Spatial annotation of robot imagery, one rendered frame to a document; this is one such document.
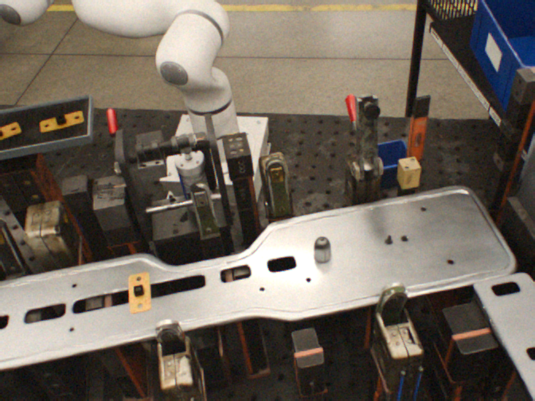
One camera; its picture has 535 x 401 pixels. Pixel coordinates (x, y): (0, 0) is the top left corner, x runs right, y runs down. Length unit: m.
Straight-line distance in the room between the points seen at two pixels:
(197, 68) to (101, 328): 0.58
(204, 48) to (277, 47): 2.21
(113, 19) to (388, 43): 2.31
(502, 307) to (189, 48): 0.79
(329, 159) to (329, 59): 1.72
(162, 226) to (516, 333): 0.69
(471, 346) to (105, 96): 2.69
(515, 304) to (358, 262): 0.27
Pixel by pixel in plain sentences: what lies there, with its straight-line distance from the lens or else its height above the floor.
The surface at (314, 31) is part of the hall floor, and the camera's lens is 3.60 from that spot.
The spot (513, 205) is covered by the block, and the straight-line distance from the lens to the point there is 1.20.
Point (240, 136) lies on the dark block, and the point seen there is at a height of 1.12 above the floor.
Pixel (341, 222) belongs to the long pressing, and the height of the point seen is 1.00.
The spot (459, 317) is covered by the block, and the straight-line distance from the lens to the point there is 1.04.
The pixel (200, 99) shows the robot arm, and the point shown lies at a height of 1.03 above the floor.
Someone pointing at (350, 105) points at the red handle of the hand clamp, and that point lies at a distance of 1.16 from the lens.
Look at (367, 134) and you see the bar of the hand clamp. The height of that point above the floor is 1.14.
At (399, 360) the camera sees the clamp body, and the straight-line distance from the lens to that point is 0.92.
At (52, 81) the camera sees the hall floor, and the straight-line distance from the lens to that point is 3.63.
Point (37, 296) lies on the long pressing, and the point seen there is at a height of 1.00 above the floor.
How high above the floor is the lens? 1.85
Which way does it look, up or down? 47 degrees down
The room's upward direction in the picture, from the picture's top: 8 degrees counter-clockwise
